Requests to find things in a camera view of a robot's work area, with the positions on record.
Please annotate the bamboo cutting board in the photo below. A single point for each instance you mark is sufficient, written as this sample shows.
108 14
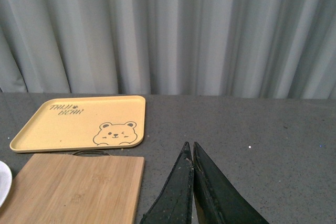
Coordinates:
62 188

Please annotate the white round plate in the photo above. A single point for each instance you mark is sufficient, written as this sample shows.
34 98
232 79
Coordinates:
5 181

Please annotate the grey curtain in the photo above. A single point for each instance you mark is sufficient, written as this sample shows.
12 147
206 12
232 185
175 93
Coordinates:
240 48

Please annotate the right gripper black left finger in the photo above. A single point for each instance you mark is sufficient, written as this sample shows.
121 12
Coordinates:
174 203

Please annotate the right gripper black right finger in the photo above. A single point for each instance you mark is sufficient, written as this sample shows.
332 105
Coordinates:
216 199

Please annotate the yellow bear serving tray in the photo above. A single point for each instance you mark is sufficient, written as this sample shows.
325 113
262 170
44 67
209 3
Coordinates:
68 124

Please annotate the metal cutting board handle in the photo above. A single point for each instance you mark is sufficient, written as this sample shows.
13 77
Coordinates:
91 153

